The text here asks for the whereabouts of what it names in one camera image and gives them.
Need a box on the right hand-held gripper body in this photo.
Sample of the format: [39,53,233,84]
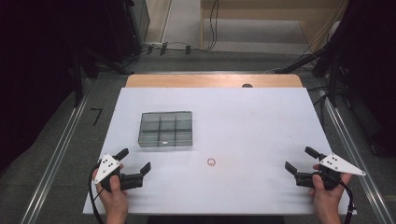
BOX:
[293,152,367,191]

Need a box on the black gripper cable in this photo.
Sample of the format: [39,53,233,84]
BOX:
[337,178,357,224]
[88,162,106,224]

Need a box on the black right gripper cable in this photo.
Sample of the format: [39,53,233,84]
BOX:
[337,178,357,224]

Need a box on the metal floor rail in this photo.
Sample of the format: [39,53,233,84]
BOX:
[19,90,92,224]
[321,92,396,224]

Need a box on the black stand with dark equipment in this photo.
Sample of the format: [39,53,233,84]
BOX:
[275,0,396,158]

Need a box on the grey cabinet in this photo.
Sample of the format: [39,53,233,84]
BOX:
[127,0,151,48]

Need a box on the beige wooden frame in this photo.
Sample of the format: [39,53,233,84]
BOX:
[200,0,348,52]

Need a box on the black metal stand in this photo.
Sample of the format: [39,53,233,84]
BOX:
[70,46,135,108]

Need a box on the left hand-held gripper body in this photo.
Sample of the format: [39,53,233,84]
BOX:
[92,153,145,192]

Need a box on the transparent grey compartment box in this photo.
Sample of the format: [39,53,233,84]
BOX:
[137,110,193,148]

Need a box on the person's right hand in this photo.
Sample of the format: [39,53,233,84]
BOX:
[309,163,353,217]

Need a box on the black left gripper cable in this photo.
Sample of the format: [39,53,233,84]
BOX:
[88,162,106,224]

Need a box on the person's left hand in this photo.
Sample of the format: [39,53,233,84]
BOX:
[94,163,130,218]

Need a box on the floor cable with black clips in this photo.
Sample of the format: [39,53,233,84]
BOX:
[136,41,208,58]

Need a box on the wooden table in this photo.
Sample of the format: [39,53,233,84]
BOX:
[124,73,304,89]

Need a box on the dark curtain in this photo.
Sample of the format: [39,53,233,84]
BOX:
[0,0,134,175]

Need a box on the white table cover sheet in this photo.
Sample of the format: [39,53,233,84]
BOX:
[82,87,358,216]

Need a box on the black hanging cable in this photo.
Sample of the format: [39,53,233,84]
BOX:
[206,0,220,52]

